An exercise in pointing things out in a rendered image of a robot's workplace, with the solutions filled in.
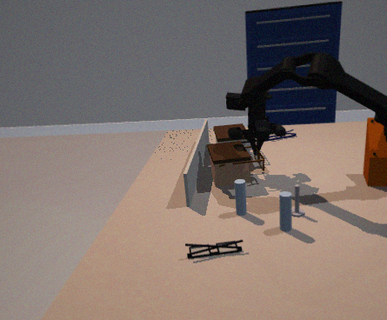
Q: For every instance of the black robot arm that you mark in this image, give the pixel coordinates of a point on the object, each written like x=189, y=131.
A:
x=325, y=72

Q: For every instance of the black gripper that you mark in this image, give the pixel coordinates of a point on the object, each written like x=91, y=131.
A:
x=237, y=133

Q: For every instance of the blue-grey cylinder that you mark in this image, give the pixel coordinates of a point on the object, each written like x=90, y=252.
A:
x=240, y=196
x=285, y=211

